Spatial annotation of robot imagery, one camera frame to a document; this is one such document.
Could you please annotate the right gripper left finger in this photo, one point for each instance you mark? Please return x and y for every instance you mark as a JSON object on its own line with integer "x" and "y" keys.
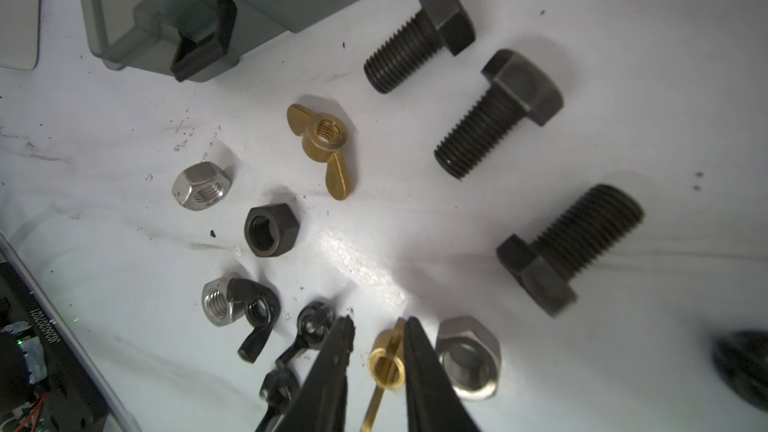
{"x": 322, "y": 402}

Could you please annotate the white square clock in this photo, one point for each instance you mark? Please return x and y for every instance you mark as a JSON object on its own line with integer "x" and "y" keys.
{"x": 20, "y": 34}

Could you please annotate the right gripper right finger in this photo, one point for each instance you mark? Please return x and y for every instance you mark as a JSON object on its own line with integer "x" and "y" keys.
{"x": 432, "y": 404}

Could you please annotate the large silver hex nut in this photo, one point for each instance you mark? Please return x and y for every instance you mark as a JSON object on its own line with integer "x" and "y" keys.
{"x": 470, "y": 355}

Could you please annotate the silver hex nut lower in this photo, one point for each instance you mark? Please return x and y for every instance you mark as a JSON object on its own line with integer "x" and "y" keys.
{"x": 218, "y": 305}

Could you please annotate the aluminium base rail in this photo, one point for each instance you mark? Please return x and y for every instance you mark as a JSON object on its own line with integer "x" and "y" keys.
{"x": 48, "y": 382}

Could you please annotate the brass wing nut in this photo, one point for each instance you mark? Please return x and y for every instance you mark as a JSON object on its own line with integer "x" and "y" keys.
{"x": 387, "y": 368}
{"x": 323, "y": 139}

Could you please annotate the black hex nut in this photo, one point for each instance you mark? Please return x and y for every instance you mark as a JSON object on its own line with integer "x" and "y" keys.
{"x": 271, "y": 230}

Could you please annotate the black hex bolt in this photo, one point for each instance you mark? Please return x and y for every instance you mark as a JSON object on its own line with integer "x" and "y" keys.
{"x": 591, "y": 226}
{"x": 438, "y": 24}
{"x": 518, "y": 89}

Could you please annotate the silver hex nut left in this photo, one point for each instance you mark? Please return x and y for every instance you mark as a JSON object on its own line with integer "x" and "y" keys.
{"x": 201, "y": 186}

